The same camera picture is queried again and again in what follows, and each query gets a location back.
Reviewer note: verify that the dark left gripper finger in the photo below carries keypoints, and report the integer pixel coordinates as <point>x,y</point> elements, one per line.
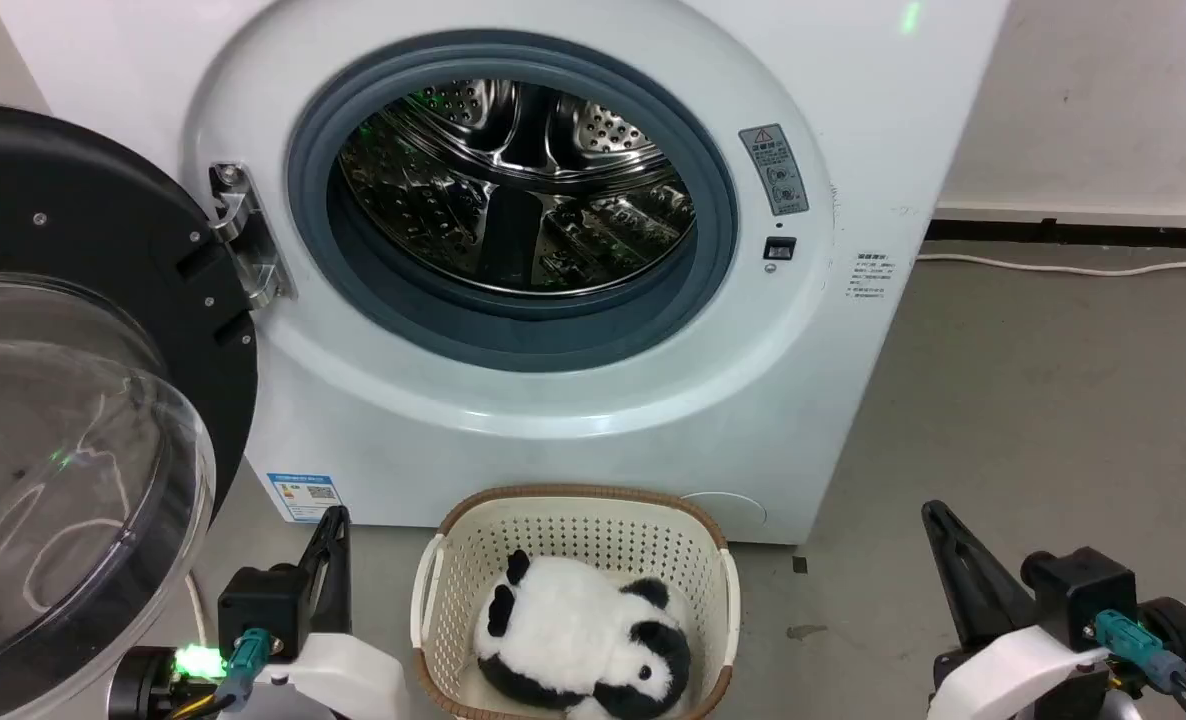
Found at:
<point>319,580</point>
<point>343,590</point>

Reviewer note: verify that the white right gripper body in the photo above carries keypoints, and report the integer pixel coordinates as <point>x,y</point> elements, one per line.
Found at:
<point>1023,680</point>

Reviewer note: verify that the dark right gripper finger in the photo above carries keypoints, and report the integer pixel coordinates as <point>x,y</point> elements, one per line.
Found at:
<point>978,585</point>

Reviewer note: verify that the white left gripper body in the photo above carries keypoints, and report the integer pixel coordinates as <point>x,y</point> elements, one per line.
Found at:
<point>348,675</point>

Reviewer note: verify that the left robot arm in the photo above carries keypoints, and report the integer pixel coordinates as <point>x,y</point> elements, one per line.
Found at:
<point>148,685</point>

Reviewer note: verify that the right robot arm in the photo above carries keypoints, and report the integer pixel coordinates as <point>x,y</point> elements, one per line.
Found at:
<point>1185,640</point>

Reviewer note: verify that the white front-load washing machine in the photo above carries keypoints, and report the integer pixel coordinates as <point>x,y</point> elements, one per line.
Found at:
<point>573,440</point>

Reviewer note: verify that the blue energy label sticker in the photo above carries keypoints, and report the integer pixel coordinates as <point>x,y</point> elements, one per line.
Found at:
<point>303,495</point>

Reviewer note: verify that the black and white panda plush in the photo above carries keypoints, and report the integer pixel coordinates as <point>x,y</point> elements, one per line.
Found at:
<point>578,630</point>

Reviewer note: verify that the cream plastic basket, brown rim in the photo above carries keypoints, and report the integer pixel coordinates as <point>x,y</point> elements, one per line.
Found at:
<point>573,530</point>

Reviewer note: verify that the round drain filter cover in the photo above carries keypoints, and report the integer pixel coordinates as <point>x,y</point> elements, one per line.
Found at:
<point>728,505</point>

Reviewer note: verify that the grey rubber door gasket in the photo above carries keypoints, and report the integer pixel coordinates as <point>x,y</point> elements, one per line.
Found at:
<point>513,335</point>

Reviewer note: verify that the small printed text label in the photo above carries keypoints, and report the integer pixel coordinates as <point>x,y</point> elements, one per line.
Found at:
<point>870,276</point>

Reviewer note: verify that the silver metal door hinge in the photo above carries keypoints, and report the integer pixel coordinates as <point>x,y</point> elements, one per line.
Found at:
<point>245,238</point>

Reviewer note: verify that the black baseboard strip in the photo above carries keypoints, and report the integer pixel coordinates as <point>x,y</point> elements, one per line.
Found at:
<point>1073,232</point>

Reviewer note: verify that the perforated stainless steel drum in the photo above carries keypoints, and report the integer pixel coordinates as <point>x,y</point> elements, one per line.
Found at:
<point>453,215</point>

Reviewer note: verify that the black door latch slot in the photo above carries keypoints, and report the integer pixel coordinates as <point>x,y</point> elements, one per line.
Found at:
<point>779,248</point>

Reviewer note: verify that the black round door, clear dome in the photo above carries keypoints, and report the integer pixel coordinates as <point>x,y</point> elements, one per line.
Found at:
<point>73,260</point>

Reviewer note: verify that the grey warning sticker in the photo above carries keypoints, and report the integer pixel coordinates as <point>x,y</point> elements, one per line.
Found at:
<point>775,168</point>

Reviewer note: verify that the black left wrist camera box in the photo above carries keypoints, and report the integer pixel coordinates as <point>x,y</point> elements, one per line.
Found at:
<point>261,602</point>

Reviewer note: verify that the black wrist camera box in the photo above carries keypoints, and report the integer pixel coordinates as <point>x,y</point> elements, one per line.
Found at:
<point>1081,592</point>
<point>261,602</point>

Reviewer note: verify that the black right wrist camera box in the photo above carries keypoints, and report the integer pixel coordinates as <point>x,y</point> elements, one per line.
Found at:
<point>1081,592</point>

